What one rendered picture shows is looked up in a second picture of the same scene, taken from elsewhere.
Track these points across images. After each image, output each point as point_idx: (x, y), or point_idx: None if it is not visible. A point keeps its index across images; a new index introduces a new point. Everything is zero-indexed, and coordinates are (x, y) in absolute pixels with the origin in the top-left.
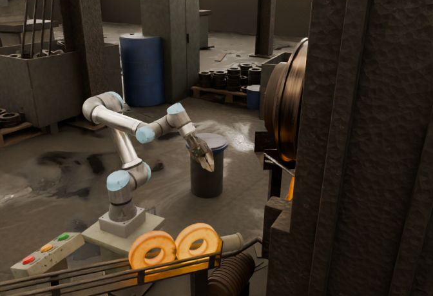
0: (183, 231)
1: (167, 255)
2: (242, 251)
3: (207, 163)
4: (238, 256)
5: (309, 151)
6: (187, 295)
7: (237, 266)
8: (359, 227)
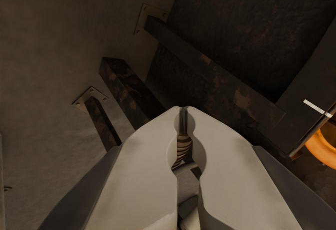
0: None
1: None
2: (187, 147)
3: (175, 139)
4: (182, 156)
5: None
6: None
7: (179, 163)
8: None
